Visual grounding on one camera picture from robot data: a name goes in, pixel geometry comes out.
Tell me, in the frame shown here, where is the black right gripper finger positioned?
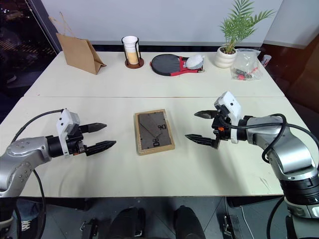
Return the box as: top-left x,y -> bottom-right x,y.
184,133 -> 221,150
194,110 -> 218,120

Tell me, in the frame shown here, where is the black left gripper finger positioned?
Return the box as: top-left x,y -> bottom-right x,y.
79,122 -> 108,134
85,140 -> 117,157

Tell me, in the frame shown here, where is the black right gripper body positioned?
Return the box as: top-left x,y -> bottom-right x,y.
211,109 -> 233,142

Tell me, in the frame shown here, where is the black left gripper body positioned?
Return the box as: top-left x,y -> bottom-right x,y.
66,125 -> 88,157

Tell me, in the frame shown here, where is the red and black pouch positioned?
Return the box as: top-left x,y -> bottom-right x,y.
171,55 -> 206,76

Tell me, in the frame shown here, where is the white and grey cloth bundle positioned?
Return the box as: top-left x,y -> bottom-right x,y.
186,55 -> 206,70

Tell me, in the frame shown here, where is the white ribbed plant pot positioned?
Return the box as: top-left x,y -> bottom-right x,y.
215,45 -> 238,69

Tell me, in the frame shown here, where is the black table tennis paddle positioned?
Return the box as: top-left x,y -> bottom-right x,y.
150,54 -> 181,77

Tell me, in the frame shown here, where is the clear plastic bag with parts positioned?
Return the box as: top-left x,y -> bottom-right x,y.
230,48 -> 264,81

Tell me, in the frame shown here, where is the brown paper bag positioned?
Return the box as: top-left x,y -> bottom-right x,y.
48,11 -> 108,76

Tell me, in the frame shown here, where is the dark rounded shape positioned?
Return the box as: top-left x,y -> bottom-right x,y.
109,207 -> 147,239
173,205 -> 206,239

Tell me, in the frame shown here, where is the white paper cup stack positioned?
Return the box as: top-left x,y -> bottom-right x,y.
122,35 -> 139,65

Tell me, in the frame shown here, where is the black and white shoe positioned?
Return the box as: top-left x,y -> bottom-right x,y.
19,218 -> 32,233

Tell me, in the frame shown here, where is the green palm plant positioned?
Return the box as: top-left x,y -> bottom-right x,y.
219,0 -> 276,54

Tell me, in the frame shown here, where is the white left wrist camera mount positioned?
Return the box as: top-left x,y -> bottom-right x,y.
56,108 -> 81,158

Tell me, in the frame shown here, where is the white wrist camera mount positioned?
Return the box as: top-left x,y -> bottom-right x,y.
214,91 -> 243,144
56,108 -> 81,158

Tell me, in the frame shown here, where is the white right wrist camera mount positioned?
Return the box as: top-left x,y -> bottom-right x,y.
214,91 -> 243,144

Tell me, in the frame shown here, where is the wooden picture frame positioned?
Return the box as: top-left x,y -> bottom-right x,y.
134,108 -> 176,157

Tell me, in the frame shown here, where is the black wire cup stand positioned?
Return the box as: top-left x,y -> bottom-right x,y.
121,36 -> 146,70

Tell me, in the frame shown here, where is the black table bracket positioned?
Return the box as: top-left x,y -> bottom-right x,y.
79,218 -> 98,239
218,213 -> 241,239

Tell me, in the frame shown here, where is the thin white cable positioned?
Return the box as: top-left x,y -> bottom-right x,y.
239,206 -> 253,233

